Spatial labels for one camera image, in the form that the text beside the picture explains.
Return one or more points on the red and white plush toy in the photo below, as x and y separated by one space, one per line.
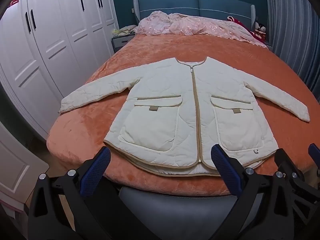
260 30

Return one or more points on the blue-grey curtain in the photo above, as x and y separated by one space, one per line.
292 30

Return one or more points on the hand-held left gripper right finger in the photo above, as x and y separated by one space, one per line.
225 168

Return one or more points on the white panelled door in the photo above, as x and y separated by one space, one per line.
17 170

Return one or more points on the cream quilted jacket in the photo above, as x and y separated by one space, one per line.
175 110

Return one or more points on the red paper cutout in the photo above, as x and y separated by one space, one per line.
14 0

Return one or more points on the orange plush blanket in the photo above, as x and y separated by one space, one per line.
82 127

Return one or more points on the pale yellow cloth pile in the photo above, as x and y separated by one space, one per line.
123 30

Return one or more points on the red bag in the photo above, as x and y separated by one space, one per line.
230 18

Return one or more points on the white panelled wardrobe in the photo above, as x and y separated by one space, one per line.
50 40

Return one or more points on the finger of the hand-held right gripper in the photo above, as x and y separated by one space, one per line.
315 152
287 160

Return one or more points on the pink embroidered quilt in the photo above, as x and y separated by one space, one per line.
190 25

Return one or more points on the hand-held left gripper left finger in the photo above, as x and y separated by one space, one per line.
96 170

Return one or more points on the grey nightstand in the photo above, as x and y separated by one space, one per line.
120 43

